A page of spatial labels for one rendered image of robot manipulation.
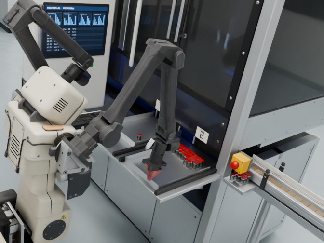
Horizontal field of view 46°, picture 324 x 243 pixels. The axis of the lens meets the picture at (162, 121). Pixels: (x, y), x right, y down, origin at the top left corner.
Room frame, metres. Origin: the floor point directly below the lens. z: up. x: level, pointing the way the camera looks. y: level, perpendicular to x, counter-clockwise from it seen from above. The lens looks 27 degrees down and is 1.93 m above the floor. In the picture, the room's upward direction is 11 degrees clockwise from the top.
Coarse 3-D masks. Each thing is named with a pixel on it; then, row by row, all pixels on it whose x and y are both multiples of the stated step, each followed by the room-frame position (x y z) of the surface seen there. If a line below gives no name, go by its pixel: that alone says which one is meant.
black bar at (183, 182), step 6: (198, 174) 1.55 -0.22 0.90; (204, 174) 1.56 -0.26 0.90; (210, 174) 1.59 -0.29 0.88; (186, 180) 1.47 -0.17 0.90; (192, 180) 1.50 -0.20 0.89; (168, 186) 1.40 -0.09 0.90; (174, 186) 1.41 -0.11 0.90; (180, 186) 1.45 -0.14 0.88; (156, 192) 1.34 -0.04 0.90; (162, 192) 1.37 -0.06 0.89
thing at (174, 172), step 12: (132, 156) 1.58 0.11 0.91; (144, 156) 1.64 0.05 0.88; (168, 156) 1.68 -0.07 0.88; (132, 168) 1.51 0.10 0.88; (144, 168) 1.53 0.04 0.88; (168, 168) 1.57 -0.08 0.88; (180, 168) 1.59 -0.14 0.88; (204, 168) 1.59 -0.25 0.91; (156, 180) 1.45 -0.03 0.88; (168, 180) 1.47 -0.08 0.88; (180, 180) 1.47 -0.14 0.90
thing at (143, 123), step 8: (152, 112) 2.11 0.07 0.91; (128, 120) 1.98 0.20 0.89; (136, 120) 2.01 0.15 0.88; (144, 120) 2.03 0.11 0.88; (152, 120) 2.06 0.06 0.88; (128, 128) 1.90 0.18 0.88; (136, 128) 1.91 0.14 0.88; (144, 128) 1.93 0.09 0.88; (152, 128) 1.95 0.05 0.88; (128, 136) 1.80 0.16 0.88; (136, 136) 1.82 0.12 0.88; (144, 136) 1.84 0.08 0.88; (152, 136) 1.86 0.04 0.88; (136, 144) 1.70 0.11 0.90
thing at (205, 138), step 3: (198, 129) 1.75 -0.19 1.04; (201, 129) 1.74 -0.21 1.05; (198, 132) 1.75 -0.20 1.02; (201, 132) 1.73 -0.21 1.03; (204, 132) 1.72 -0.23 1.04; (195, 135) 1.76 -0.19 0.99; (198, 135) 1.74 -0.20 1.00; (201, 135) 1.73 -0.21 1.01; (204, 135) 1.72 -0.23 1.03; (207, 135) 1.70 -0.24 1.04; (201, 138) 1.73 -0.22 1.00; (204, 138) 1.71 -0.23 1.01; (207, 138) 1.70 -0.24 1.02; (204, 141) 1.71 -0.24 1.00
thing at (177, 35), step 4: (184, 0) 1.88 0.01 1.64; (184, 4) 1.88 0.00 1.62; (180, 8) 1.88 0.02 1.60; (180, 12) 1.88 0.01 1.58; (180, 16) 1.88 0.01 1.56; (180, 20) 1.88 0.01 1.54; (180, 24) 1.88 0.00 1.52; (176, 28) 1.88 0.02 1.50; (176, 32) 1.88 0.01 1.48; (176, 36) 1.88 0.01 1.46; (180, 36) 1.90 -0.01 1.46; (184, 36) 1.92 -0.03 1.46; (176, 40) 1.88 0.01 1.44
